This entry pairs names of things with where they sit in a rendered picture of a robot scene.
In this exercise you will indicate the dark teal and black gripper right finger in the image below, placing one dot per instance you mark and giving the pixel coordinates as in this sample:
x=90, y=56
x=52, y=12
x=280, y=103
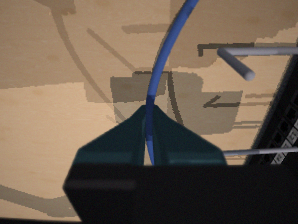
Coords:
x=174, y=144

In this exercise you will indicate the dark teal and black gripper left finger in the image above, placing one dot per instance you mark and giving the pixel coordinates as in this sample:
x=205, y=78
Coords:
x=124, y=143

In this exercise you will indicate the blue cable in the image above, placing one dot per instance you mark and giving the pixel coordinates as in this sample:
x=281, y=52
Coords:
x=158, y=69

